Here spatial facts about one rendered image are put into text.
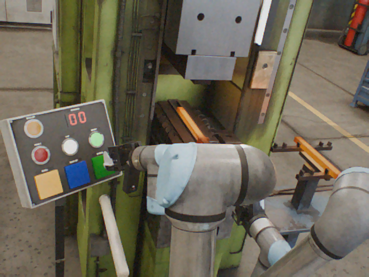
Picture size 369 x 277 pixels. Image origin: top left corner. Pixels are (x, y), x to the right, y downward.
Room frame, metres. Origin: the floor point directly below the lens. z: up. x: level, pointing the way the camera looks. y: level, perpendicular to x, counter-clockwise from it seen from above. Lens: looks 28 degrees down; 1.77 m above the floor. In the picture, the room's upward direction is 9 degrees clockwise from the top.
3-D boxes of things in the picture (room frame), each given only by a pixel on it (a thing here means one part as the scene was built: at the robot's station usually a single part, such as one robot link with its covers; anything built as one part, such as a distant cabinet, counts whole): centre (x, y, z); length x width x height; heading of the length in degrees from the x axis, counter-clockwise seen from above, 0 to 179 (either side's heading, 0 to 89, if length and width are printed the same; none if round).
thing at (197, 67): (1.63, 0.02, 1.32); 0.42 x 0.20 x 0.10; 23
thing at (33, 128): (1.04, 0.46, 1.16); 0.05 x 0.03 x 0.04; 113
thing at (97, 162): (1.13, 0.26, 1.01); 0.07 x 0.05 x 0.07; 138
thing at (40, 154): (1.01, 0.42, 1.09); 0.05 x 0.03 x 0.04; 113
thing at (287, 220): (1.47, -0.58, 0.73); 0.40 x 0.30 x 0.02; 112
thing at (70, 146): (1.08, 0.36, 1.09); 0.05 x 0.03 x 0.04; 113
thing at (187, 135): (1.63, 0.02, 0.96); 0.42 x 0.20 x 0.09; 23
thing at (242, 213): (1.03, -0.26, 0.97); 0.12 x 0.08 x 0.09; 23
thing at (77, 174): (1.05, 0.32, 1.01); 0.07 x 0.05 x 0.07; 138
